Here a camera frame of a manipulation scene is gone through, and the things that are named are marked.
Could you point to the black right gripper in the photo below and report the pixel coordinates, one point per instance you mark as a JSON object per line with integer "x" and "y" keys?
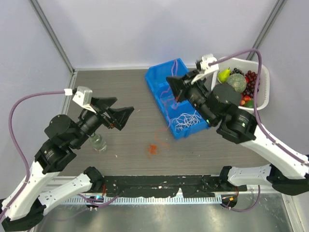
{"x": 183, "y": 84}

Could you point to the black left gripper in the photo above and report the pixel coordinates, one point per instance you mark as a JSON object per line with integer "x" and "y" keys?
{"x": 119, "y": 115}

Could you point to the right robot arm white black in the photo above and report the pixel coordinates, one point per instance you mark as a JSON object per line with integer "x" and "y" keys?
{"x": 287, "y": 171}

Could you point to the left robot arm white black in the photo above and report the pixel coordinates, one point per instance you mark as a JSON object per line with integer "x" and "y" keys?
{"x": 28, "y": 204}

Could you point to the clear glass bottle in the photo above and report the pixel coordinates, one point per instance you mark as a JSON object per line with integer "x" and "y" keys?
{"x": 97, "y": 142}

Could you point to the blue three-compartment bin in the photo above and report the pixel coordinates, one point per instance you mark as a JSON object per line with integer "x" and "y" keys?
{"x": 181, "y": 118}

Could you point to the green yellow pear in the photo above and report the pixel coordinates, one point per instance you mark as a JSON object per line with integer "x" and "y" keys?
{"x": 223, "y": 76}

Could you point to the green melon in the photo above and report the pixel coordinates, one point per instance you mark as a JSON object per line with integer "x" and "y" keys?
{"x": 237, "y": 81}

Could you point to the white fruit basket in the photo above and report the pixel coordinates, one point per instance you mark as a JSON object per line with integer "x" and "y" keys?
{"x": 241, "y": 66}

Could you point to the red yellow cherries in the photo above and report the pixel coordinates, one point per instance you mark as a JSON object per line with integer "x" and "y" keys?
{"x": 244, "y": 100}

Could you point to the dark red grape bunch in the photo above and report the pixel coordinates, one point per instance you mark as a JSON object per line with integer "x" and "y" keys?
{"x": 251, "y": 83}

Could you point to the green lime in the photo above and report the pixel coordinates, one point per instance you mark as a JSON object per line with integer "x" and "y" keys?
{"x": 249, "y": 104}

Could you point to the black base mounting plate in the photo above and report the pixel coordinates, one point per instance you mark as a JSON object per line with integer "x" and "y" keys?
{"x": 163, "y": 186}

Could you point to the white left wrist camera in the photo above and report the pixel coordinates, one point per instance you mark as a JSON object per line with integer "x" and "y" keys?
{"x": 82, "y": 96}

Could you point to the perforated cable duct strip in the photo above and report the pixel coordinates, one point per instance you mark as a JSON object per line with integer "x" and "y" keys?
{"x": 178, "y": 199}

